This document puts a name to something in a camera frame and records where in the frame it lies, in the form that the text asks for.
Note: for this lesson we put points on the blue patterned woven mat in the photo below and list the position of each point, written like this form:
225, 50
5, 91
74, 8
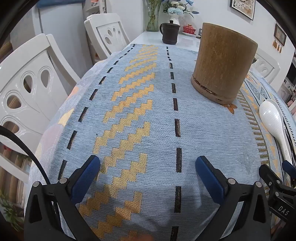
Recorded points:
196, 129

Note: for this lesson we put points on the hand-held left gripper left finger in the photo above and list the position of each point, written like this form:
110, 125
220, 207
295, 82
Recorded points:
85, 176

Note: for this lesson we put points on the dark lidded mug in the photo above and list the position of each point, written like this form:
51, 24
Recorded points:
170, 34

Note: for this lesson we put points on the glass vase with green stems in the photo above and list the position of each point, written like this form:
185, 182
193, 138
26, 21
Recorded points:
152, 23

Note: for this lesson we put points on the black chopstick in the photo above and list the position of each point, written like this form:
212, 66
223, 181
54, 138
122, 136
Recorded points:
288, 136
292, 134

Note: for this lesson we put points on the red lidded teacup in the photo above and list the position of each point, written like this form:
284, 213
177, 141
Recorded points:
189, 29

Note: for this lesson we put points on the long framed wall hanging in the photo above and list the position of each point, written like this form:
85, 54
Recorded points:
242, 8

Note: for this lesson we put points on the pale floral tablecloth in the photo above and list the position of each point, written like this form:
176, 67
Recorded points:
67, 99

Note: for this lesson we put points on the bamboo utensil holder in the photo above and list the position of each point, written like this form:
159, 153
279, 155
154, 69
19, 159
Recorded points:
222, 64

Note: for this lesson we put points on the blue refrigerator cover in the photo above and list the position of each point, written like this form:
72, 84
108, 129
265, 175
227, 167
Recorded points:
57, 2

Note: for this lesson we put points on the grey refrigerator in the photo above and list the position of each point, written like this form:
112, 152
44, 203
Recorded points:
60, 30

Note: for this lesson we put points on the white storage rack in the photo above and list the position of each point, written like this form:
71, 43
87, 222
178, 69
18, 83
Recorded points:
97, 9

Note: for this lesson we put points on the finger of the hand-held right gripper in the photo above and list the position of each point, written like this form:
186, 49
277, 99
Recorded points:
268, 173
289, 167

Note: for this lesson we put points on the white vase with blue flowers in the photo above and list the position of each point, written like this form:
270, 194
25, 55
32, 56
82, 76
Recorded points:
174, 19

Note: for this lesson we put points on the white ceramic spoon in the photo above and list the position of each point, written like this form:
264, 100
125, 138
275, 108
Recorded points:
270, 113

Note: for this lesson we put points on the green potted plant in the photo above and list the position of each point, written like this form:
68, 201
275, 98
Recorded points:
11, 213

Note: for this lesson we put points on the white carved chair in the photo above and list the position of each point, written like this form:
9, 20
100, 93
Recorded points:
108, 34
23, 92
266, 67

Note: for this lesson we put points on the small dark picture frame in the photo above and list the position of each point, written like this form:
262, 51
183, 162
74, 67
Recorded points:
280, 34

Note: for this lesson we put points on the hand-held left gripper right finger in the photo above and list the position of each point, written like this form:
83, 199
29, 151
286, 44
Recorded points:
208, 178

